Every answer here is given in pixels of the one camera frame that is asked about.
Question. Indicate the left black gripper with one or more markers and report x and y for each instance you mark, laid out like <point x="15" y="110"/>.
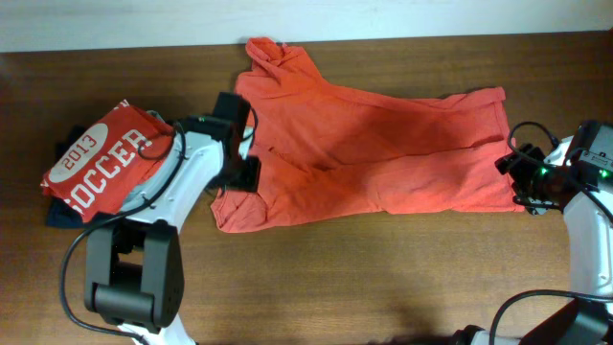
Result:
<point x="249" y="180"/>

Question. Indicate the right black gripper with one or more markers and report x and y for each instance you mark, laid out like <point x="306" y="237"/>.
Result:
<point x="517" y="170"/>

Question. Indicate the orange soccer t-shirt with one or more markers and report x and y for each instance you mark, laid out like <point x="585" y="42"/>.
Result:
<point x="329" y="151"/>

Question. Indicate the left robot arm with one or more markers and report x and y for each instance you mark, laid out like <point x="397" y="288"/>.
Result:
<point x="134" y="273"/>

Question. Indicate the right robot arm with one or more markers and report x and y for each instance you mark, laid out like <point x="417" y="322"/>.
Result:
<point x="575" y="178"/>

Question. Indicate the folded grey shirt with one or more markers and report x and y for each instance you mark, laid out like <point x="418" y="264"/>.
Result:
<point x="155" y="115"/>

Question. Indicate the folded red soccer shirt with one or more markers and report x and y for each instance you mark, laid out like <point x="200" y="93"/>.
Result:
<point x="123" y="149"/>

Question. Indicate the folded navy shirt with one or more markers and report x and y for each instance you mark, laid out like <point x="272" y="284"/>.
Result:
<point x="59" y="214"/>

